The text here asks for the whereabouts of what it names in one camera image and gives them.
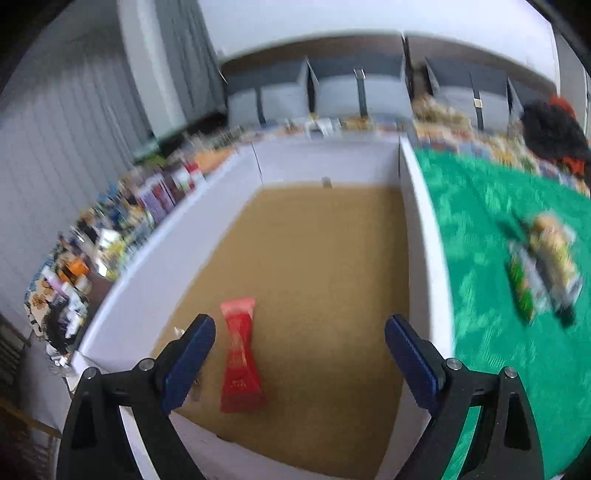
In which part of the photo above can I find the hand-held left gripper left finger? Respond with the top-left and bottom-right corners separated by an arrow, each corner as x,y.
56,314 -> 217,480

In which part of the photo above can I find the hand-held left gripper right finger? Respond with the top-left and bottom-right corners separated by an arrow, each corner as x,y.
385,314 -> 546,480

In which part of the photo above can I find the red snack packet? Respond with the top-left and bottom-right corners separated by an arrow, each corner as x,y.
220,297 -> 269,414

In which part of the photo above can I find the yellow snack packet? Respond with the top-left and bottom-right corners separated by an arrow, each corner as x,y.
526,212 -> 583,324

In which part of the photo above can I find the white cardboard box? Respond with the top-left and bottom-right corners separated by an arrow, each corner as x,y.
76,136 -> 455,480

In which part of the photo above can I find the green snack packet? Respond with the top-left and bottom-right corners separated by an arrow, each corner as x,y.
505,240 -> 550,321

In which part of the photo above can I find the green patterned tablecloth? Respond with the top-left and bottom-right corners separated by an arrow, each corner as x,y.
413,148 -> 591,480

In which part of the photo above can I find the row of assorted snack boxes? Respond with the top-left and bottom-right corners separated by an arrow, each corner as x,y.
25,127 -> 245,370

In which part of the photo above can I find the dark wooden furniture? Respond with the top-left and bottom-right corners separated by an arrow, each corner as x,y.
0,314 -> 62,480

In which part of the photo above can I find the pile of beige snack packets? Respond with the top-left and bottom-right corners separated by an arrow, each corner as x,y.
411,95 -> 591,195

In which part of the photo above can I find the black and red bag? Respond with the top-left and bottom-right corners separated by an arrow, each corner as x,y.
519,95 -> 591,178

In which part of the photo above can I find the grey curtain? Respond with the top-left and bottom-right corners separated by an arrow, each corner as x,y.
117,0 -> 227,139

